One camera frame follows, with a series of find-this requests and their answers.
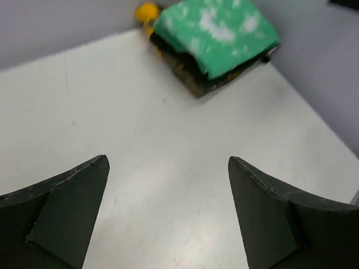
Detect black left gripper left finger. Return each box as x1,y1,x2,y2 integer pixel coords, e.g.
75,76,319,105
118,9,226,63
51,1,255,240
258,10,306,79
1,155,109,268

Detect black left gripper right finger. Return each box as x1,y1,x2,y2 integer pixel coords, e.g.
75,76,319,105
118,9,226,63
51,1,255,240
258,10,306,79
228,156,358,268

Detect green white tie-dye trousers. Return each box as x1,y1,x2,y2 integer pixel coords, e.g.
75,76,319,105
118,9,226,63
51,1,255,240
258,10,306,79
154,0,280,79

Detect black white folded trousers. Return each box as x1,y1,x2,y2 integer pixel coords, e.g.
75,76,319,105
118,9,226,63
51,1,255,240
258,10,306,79
149,33,271,86

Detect aluminium table frame rail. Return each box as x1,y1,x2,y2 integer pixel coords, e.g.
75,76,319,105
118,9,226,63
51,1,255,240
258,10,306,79
350,190,359,206

